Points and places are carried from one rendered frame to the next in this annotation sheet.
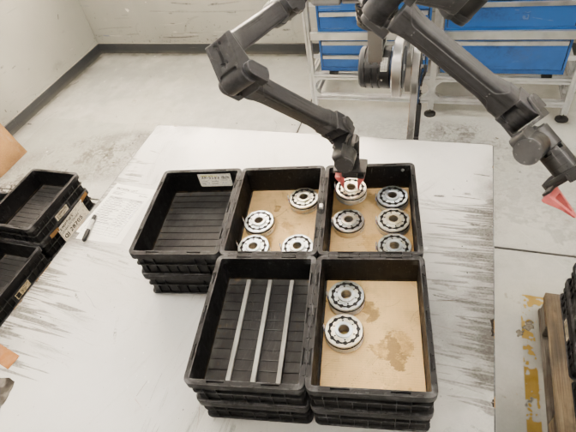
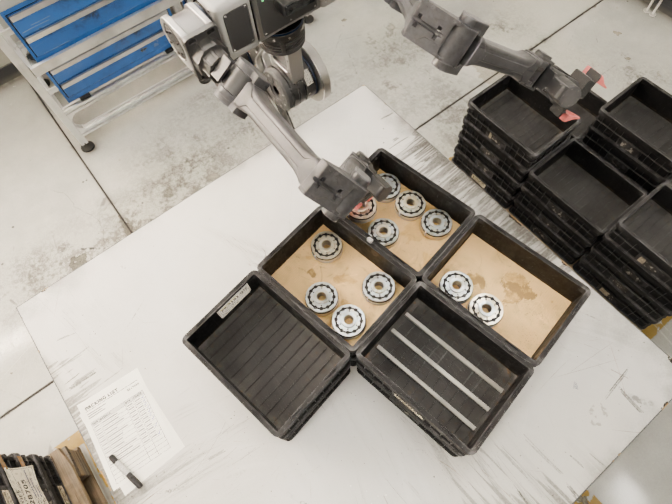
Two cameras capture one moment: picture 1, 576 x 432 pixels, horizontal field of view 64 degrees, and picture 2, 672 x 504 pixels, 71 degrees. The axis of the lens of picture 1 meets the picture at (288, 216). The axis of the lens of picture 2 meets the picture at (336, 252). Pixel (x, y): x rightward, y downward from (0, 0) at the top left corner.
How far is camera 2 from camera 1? 0.97 m
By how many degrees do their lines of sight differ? 37
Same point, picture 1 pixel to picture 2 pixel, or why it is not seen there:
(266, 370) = (475, 386)
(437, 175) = (359, 139)
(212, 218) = (270, 334)
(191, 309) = (335, 415)
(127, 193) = (107, 401)
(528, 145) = (570, 92)
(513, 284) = not seen: hidden behind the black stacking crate
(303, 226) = (352, 267)
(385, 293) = (467, 259)
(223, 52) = (332, 184)
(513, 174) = not seen: hidden behind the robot
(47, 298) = not seen: outside the picture
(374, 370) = (524, 313)
